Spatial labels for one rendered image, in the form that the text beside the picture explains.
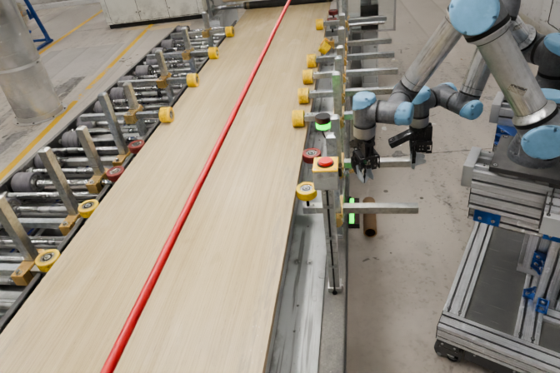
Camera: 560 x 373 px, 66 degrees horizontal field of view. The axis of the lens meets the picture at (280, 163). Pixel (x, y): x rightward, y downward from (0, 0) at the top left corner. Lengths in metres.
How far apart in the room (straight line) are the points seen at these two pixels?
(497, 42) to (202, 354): 1.11
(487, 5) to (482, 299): 1.40
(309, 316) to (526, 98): 0.97
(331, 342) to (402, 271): 1.20
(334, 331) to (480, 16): 0.99
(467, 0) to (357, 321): 1.63
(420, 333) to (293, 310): 0.88
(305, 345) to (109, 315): 0.62
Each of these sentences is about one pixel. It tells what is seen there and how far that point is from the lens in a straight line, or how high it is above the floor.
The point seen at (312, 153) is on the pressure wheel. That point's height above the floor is 0.91.
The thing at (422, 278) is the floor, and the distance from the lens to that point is 2.55.
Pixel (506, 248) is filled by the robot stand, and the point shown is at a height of 0.21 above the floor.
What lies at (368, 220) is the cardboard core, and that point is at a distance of 2.74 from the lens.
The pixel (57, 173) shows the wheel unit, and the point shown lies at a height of 1.05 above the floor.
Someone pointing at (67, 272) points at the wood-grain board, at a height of 0.90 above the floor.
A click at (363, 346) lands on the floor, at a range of 2.27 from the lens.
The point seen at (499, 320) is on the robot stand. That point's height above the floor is 0.21.
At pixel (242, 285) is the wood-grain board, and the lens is 1.35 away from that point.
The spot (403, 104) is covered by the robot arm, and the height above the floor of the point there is 1.26.
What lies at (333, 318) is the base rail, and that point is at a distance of 1.49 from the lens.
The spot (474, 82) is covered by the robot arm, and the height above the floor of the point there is 1.22.
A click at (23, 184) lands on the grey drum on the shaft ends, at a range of 2.41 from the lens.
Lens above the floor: 1.90
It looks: 33 degrees down
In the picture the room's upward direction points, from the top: 8 degrees counter-clockwise
